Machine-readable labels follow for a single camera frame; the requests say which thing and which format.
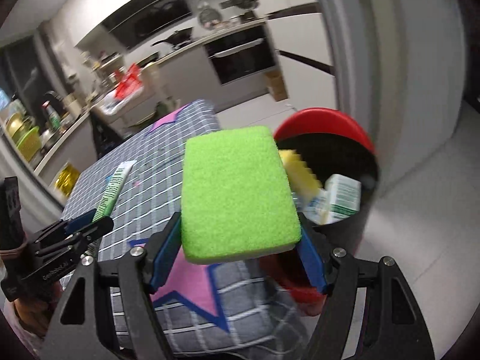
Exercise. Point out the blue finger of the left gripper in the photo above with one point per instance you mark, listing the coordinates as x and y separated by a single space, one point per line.
76 224
53 240

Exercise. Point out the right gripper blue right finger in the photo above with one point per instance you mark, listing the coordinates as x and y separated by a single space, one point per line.
334 273

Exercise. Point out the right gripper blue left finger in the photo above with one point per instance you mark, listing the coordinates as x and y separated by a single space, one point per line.
141 272

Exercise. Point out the green toothpaste tube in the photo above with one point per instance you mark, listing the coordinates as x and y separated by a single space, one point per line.
113 189

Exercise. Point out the green white carton box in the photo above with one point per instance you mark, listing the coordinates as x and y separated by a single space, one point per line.
344 197

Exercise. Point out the yellow egg-crate foam sponge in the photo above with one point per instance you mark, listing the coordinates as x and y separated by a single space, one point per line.
302 181

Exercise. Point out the green scrub sponge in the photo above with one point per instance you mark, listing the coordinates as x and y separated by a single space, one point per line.
235 198

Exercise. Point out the blue white small carton box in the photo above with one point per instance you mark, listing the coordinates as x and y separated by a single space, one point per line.
316 209

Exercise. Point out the black trash bin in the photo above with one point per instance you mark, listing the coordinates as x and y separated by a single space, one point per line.
349 176

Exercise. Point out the black kitchen faucet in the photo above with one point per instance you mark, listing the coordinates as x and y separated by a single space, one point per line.
56 101

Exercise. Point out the person's left hand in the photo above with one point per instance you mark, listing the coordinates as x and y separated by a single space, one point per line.
35 314

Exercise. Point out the gold foil bag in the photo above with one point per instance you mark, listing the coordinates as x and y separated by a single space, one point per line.
66 179

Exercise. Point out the red plastic chair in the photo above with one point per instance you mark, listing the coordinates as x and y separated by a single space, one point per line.
286 268

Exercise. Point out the black hanging bag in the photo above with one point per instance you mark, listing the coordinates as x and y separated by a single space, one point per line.
105 138

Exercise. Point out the green plastic basket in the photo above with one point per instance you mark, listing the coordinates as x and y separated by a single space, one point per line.
30 144

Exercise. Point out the green spray bottle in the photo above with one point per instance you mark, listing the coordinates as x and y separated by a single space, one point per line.
53 116

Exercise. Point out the grey checkered tablecloth with stars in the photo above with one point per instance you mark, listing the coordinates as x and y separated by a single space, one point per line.
253 318

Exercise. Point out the beige wooden high chair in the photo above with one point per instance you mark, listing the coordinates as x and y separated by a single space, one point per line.
128 116

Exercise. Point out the red plastic basket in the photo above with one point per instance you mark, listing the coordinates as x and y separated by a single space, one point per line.
129 83

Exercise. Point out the cardboard box on floor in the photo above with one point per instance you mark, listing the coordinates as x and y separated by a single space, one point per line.
275 85

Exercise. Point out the black wok pan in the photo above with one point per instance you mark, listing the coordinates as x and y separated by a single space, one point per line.
177 38

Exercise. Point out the black range hood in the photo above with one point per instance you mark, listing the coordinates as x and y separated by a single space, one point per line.
138 20

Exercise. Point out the black built-in oven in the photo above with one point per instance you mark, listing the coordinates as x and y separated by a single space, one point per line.
240 54

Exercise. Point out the white refrigerator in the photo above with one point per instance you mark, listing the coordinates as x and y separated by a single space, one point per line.
301 43

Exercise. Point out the round grey wall plate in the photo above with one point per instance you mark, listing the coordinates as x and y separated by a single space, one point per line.
209 17

